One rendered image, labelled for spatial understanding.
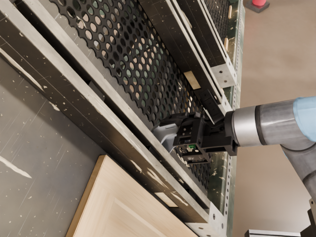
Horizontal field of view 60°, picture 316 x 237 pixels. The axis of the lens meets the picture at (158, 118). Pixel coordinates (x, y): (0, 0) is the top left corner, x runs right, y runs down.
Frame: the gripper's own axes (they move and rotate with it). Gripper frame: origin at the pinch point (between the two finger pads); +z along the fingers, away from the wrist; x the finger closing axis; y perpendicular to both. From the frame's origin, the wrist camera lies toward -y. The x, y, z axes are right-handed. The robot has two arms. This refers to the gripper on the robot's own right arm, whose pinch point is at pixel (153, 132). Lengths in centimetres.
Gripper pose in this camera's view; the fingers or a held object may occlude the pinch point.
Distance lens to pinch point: 64.6
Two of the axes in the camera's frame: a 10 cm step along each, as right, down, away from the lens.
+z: -8.4, 1.5, 5.2
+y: -2.3, 7.7, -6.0
